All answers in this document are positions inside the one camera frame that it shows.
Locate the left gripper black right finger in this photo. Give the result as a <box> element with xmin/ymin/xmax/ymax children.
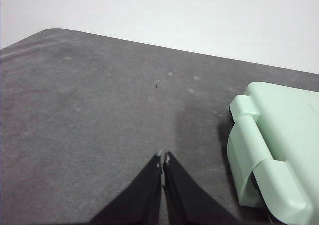
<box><xmin>162</xmin><ymin>151</ymin><xmax>242</xmax><ymax>225</ymax></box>

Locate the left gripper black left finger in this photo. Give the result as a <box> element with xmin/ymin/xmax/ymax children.
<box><xmin>88</xmin><ymin>153</ymin><xmax>163</xmax><ymax>225</ymax></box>

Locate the mint green breakfast machine base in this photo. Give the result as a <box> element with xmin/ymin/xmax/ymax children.
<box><xmin>227</xmin><ymin>120</ymin><xmax>265</xmax><ymax>209</ymax></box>

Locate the mint green hinged griddle cover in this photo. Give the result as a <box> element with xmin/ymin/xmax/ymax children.
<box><xmin>228</xmin><ymin>81</ymin><xmax>319</xmax><ymax>225</ymax></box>

